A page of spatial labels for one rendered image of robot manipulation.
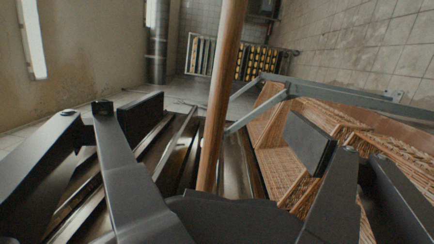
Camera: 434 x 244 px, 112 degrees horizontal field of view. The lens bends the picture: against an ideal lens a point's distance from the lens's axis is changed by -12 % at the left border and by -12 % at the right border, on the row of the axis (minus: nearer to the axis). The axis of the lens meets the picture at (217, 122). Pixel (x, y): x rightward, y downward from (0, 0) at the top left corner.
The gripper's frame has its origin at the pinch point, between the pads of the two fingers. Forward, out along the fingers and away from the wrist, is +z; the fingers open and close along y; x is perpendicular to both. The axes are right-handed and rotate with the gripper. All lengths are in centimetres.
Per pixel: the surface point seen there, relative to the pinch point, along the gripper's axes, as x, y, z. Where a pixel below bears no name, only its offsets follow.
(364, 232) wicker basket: -44, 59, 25
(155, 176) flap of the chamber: -43, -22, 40
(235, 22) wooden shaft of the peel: 9.7, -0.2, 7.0
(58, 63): -13, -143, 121
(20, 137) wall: -57, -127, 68
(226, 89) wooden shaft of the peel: 1.6, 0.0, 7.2
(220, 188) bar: -21.1, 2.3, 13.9
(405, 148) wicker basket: -10, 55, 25
